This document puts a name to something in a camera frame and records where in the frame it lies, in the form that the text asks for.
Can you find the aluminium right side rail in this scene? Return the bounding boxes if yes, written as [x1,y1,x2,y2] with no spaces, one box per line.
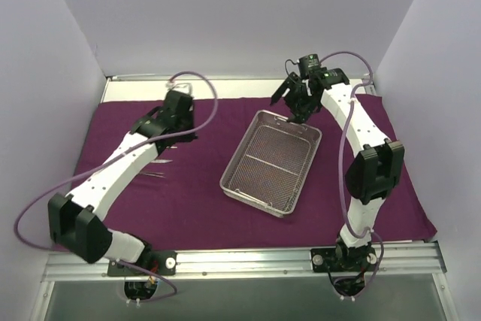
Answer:
[362,77,377,96]

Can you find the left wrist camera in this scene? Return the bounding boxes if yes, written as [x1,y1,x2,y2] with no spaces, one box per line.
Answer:
[162,89,194,117]

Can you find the metal mesh instrument tray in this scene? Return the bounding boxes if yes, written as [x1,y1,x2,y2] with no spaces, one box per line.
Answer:
[219,110,322,218]

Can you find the silver surgical scissors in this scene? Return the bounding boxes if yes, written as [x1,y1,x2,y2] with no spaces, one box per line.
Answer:
[151,159,173,164]

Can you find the aluminium rail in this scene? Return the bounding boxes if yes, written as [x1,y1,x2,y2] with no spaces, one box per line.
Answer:
[362,77,377,96]
[42,242,446,282]

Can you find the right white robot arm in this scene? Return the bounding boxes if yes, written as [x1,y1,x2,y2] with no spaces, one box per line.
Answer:
[271,68,405,271]

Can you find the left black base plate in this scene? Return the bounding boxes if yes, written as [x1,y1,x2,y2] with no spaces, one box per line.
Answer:
[107,250,177,277]

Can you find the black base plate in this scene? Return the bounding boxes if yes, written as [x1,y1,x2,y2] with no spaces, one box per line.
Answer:
[310,247,378,273]
[107,250,177,277]

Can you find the silver tweezers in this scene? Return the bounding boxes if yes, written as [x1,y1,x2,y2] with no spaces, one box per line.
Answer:
[139,171,165,178]

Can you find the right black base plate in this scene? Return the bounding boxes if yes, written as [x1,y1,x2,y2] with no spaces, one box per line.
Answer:
[310,247,378,273]

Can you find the aluminium front rail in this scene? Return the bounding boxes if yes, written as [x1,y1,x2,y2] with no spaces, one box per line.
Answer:
[42,242,446,282]

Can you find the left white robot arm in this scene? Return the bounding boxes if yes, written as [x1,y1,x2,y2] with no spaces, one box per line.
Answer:
[47,106,195,275]

